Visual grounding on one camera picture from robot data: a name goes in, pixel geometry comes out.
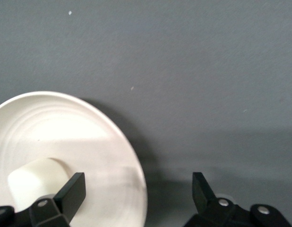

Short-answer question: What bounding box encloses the round cream plate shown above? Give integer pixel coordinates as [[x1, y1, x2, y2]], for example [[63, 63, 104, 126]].
[[0, 91, 147, 227]]

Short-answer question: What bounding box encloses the white steamed bun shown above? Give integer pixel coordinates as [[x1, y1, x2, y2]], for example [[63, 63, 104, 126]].
[[7, 157, 71, 211]]

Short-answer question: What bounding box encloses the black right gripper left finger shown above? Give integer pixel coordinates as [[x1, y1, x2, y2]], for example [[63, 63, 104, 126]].
[[0, 172, 86, 227]]

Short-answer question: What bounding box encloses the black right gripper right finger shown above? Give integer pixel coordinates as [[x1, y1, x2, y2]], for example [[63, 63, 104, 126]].
[[183, 172, 292, 227]]

